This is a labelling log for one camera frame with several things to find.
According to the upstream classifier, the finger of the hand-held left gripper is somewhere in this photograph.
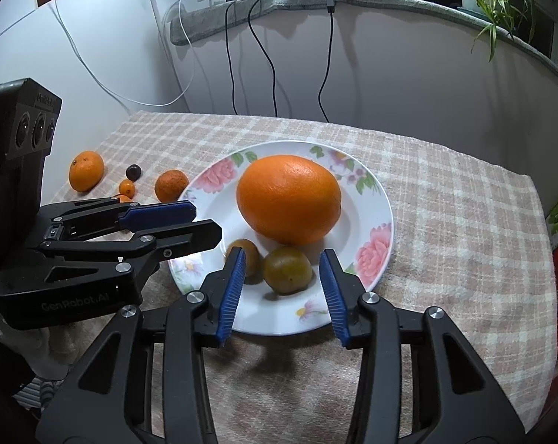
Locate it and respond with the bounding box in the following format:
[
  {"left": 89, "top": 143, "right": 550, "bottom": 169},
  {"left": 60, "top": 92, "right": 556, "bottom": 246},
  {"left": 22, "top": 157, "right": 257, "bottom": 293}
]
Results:
[
  {"left": 38, "top": 196, "right": 197, "bottom": 241},
  {"left": 38, "top": 219, "right": 223, "bottom": 284}
]

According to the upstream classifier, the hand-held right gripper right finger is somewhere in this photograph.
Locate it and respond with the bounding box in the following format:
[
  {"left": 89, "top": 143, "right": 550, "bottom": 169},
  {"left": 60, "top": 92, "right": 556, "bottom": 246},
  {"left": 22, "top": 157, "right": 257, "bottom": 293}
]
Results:
[{"left": 318, "top": 249, "right": 527, "bottom": 444}]

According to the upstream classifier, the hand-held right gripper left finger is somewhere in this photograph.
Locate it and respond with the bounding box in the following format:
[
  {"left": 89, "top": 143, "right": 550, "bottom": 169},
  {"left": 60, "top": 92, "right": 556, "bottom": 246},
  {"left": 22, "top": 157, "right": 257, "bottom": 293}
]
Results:
[{"left": 37, "top": 246, "right": 248, "bottom": 444}]

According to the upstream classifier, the small dark orange mandarin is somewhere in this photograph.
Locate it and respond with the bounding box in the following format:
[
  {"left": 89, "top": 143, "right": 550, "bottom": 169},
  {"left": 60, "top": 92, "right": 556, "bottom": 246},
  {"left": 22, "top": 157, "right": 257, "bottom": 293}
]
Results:
[{"left": 154, "top": 169, "right": 190, "bottom": 203}]

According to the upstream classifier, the white floral plate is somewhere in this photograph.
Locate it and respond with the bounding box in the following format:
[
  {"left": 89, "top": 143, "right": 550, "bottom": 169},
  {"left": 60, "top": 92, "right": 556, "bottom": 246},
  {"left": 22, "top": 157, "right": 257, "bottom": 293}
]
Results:
[{"left": 168, "top": 140, "right": 394, "bottom": 337}]

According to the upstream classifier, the small light orange mandarin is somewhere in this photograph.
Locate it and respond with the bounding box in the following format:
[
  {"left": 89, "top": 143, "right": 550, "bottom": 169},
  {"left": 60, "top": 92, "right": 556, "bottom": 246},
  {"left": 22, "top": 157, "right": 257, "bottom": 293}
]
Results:
[{"left": 69, "top": 150, "right": 105, "bottom": 192}]

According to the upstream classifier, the brownish small fruit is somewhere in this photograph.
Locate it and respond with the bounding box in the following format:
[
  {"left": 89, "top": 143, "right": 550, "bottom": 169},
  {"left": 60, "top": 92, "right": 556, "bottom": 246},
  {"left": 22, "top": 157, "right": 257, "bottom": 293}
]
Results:
[{"left": 225, "top": 239, "right": 262, "bottom": 284}]

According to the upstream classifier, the greenish yellow plum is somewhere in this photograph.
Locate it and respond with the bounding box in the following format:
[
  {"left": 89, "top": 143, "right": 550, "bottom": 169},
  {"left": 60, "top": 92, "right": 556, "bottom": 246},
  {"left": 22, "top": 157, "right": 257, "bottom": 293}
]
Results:
[{"left": 263, "top": 246, "right": 314, "bottom": 295}]

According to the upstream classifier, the large smooth orange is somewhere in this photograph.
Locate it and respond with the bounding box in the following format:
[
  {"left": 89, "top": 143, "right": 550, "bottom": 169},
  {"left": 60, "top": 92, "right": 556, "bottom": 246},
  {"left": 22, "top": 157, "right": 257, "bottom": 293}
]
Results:
[{"left": 236, "top": 154, "right": 343, "bottom": 247}]

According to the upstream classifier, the pink checked blanket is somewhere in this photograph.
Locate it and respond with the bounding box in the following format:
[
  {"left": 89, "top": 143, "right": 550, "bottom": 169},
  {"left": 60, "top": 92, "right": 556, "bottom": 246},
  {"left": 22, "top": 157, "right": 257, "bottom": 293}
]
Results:
[{"left": 43, "top": 110, "right": 558, "bottom": 444}]

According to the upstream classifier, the white fleece cloth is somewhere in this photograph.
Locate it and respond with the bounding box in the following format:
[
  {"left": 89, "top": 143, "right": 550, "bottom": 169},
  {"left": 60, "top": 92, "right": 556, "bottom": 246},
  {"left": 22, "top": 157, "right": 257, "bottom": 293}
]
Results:
[{"left": 0, "top": 305, "right": 76, "bottom": 380}]

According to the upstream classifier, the striped cloth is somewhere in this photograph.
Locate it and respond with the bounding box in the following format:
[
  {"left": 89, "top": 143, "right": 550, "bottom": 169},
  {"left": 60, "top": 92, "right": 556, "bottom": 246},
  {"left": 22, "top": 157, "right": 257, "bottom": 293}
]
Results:
[{"left": 10, "top": 376, "right": 67, "bottom": 411}]

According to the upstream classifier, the grey sill cloth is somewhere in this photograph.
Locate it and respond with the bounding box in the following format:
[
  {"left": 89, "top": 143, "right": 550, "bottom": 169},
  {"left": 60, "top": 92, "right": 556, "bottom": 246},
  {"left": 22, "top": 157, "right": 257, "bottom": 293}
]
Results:
[{"left": 169, "top": 0, "right": 558, "bottom": 88}]

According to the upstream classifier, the white cable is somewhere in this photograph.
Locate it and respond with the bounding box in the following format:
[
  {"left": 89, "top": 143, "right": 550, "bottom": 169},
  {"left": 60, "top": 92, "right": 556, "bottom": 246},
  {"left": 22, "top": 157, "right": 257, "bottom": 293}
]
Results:
[{"left": 52, "top": 0, "right": 201, "bottom": 112}]

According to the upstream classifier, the black cable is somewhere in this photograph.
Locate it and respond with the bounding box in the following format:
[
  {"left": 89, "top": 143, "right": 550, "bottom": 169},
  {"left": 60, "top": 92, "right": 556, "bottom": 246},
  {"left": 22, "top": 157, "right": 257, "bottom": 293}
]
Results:
[
  {"left": 224, "top": 1, "right": 238, "bottom": 115},
  {"left": 246, "top": 0, "right": 280, "bottom": 117},
  {"left": 318, "top": 9, "right": 334, "bottom": 124}
]

